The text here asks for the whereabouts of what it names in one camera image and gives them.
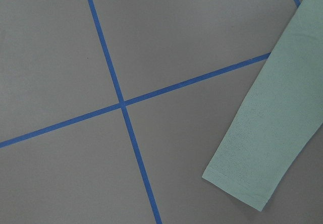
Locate olive green long-sleeve shirt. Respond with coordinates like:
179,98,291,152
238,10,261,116
202,0,322,211

